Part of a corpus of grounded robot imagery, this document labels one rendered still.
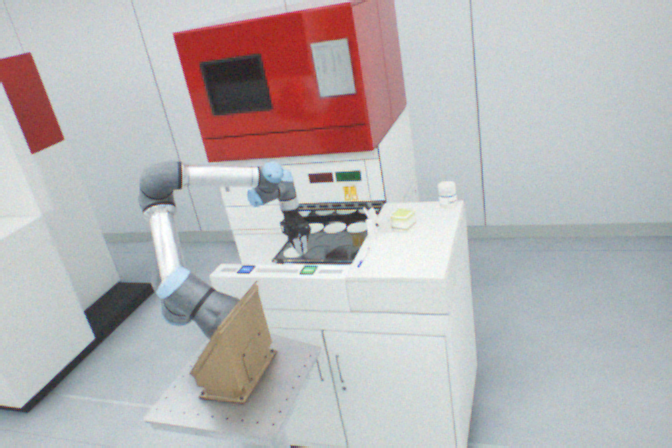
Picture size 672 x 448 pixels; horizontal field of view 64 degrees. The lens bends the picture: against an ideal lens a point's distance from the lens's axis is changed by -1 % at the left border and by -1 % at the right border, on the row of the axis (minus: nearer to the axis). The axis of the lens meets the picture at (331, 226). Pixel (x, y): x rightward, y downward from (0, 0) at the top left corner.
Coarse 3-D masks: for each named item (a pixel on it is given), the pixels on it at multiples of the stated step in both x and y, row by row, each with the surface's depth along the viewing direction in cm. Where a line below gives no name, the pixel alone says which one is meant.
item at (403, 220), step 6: (396, 210) 217; (402, 210) 216; (408, 210) 215; (414, 210) 214; (390, 216) 214; (396, 216) 212; (402, 216) 211; (408, 216) 211; (414, 216) 215; (396, 222) 214; (402, 222) 212; (408, 222) 212; (414, 222) 216; (396, 228) 215; (402, 228) 213; (408, 228) 213
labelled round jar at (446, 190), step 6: (438, 186) 225; (444, 186) 223; (450, 186) 222; (438, 192) 226; (444, 192) 224; (450, 192) 223; (444, 198) 225; (450, 198) 224; (444, 204) 226; (450, 204) 225; (456, 204) 228
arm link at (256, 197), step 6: (252, 192) 204; (258, 192) 203; (276, 192) 208; (252, 198) 205; (258, 198) 204; (264, 198) 204; (270, 198) 206; (276, 198) 210; (252, 204) 207; (258, 204) 205
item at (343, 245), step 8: (328, 224) 249; (352, 224) 245; (320, 232) 242; (336, 232) 240; (344, 232) 238; (352, 232) 237; (360, 232) 235; (312, 240) 237; (320, 240) 235; (328, 240) 234; (336, 240) 233; (344, 240) 231; (352, 240) 230; (360, 240) 229; (288, 248) 234; (312, 248) 230; (320, 248) 229; (328, 248) 227; (336, 248) 226; (344, 248) 225; (352, 248) 223; (280, 256) 228; (296, 256) 225; (304, 256) 224; (312, 256) 223; (320, 256) 222; (328, 256) 221; (336, 256) 220; (344, 256) 218; (352, 256) 217
